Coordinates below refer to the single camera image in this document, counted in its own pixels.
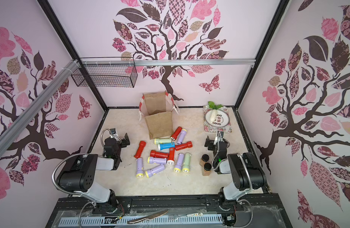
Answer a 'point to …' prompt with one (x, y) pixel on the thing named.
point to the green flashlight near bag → (157, 141)
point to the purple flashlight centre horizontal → (152, 160)
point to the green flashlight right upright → (186, 167)
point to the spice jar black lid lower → (207, 166)
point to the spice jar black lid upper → (205, 157)
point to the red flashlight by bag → (176, 133)
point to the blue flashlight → (162, 146)
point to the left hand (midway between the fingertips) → (120, 136)
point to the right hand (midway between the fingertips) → (216, 136)
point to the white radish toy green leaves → (214, 112)
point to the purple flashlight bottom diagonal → (152, 171)
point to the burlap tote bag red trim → (157, 107)
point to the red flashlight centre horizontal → (153, 153)
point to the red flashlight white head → (170, 161)
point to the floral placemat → (226, 129)
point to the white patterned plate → (222, 119)
